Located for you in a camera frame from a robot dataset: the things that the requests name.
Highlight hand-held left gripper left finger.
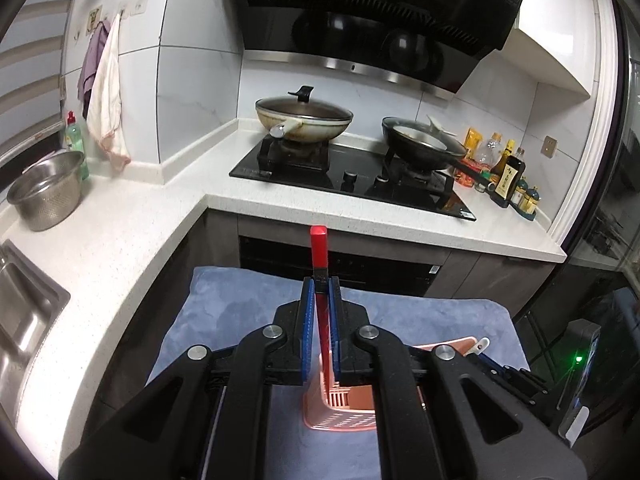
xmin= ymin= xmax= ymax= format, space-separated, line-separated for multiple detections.
xmin=59 ymin=276 xmax=321 ymax=480

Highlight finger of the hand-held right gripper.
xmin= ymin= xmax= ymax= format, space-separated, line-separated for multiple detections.
xmin=472 ymin=353 xmax=531 ymax=387

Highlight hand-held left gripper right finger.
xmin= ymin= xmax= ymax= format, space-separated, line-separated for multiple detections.
xmin=326 ymin=277 xmax=587 ymax=480

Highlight red chopstick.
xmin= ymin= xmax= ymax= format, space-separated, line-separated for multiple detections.
xmin=309 ymin=225 xmax=334 ymax=397

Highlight pink perforated utensil basket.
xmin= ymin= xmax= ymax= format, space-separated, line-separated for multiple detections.
xmin=301 ymin=337 xmax=478 ymax=434

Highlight grey device with green light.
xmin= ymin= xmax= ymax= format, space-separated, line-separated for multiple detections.
xmin=554 ymin=317 xmax=602 ymax=443

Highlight built-in black oven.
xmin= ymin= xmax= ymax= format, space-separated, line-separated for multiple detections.
xmin=238 ymin=234 xmax=444 ymax=297

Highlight blue-grey plush cloth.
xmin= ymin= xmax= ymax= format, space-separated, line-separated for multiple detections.
xmin=149 ymin=265 xmax=529 ymax=480

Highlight black gas stove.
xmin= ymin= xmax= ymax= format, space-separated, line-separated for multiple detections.
xmin=229 ymin=135 xmax=477 ymax=222

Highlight small seasoning jars rack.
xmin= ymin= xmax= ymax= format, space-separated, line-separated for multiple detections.
xmin=492 ymin=179 xmax=545 ymax=222

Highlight dark sauce bottle with label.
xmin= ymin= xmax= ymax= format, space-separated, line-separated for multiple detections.
xmin=496 ymin=148 xmax=528 ymax=206

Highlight red snack packet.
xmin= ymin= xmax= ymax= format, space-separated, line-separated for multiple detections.
xmin=454 ymin=159 xmax=482 ymax=189

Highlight black frying pan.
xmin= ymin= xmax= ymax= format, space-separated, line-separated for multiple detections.
xmin=381 ymin=116 xmax=497 ymax=194

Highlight cream wok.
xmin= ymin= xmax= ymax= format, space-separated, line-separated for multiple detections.
xmin=256 ymin=109 xmax=353 ymax=144

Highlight dark sauce bottle yellow cap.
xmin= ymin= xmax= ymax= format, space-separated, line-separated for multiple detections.
xmin=491 ymin=140 xmax=517 ymax=177

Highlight clear bottle with yellow cap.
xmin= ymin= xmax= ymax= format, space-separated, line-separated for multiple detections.
xmin=475 ymin=132 xmax=503 ymax=167

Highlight wok lid with black knob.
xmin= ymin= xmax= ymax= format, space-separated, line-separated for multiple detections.
xmin=255 ymin=86 xmax=354 ymax=126

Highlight yellow seasoning packet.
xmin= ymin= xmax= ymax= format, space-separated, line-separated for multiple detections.
xmin=462 ymin=127 xmax=484 ymax=162

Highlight steel sink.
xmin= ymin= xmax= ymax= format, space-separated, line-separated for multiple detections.
xmin=0 ymin=239 xmax=71 ymax=397

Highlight steel colander bowl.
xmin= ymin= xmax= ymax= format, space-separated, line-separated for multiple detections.
xmin=6 ymin=150 xmax=86 ymax=232

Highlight green dish soap bottle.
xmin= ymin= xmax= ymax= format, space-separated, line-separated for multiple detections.
xmin=64 ymin=111 xmax=91 ymax=181

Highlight white hanging towel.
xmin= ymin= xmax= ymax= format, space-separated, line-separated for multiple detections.
xmin=85 ymin=12 xmax=132 ymax=171

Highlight black range hood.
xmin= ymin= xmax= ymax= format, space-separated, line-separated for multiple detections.
xmin=226 ymin=0 xmax=525 ymax=101

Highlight purple hanging cloth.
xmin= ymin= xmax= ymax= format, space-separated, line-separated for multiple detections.
xmin=77 ymin=20 xmax=111 ymax=117

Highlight window blinds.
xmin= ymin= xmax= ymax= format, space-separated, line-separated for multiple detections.
xmin=0 ymin=0 xmax=77 ymax=173

